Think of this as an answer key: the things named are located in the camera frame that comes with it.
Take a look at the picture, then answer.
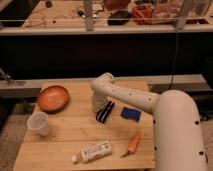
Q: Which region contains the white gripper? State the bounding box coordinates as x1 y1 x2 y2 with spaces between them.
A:
91 93 115 123

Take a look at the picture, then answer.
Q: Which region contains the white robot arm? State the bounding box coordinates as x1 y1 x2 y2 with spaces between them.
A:
91 73 207 171

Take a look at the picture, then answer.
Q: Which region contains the blue eraser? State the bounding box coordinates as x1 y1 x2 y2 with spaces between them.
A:
121 107 141 122

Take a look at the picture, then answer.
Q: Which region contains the white plastic bottle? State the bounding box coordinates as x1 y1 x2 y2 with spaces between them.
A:
71 141 112 164

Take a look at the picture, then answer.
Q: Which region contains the orange carrot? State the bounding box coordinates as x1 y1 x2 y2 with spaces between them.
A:
122 130 141 158

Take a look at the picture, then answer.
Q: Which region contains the orange bowl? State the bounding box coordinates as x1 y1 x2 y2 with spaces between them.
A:
37 85 70 112

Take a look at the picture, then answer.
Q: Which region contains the white paper cup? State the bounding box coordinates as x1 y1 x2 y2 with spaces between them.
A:
27 112 50 136

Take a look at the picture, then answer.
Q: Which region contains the black computer mouse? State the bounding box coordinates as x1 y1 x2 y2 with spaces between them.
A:
107 10 132 26

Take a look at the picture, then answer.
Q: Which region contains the orange crate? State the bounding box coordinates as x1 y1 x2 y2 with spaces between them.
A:
132 5 153 25

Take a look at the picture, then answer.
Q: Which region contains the grey metal post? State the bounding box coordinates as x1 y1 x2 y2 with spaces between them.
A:
176 0 193 30
83 0 93 31

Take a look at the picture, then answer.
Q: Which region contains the grey metal post right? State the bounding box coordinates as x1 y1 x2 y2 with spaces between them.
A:
176 0 193 30

